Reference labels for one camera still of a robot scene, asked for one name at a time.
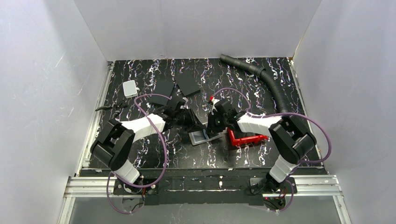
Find grey leather card holder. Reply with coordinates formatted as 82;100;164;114
188;129;224;146

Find red plastic bin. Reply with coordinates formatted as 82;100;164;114
227;128;269;147

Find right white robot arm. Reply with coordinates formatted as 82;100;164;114
206;96;317;185

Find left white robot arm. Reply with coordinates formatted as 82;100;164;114
90;98;206;188

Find black flat box right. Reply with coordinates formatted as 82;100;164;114
174;74;201;98

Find black flat box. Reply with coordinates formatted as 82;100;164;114
174;74;201;98
148;80;174;106

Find black flat box left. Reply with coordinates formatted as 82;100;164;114
148;80;174;106

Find white square box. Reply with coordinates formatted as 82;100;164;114
122;80;138;98

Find black pliers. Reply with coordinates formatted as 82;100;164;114
95;101;129;119

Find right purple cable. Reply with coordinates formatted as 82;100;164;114
213;87;332;212

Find purple cable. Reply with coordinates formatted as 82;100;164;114
106;93;172;215
213;87;332;212

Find black corrugated hose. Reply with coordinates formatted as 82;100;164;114
219;54;288;113

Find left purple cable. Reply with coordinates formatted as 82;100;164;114
106;93;172;215

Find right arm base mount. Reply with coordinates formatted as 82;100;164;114
246;176;297;213

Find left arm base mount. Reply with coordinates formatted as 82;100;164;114
113;179;159;196

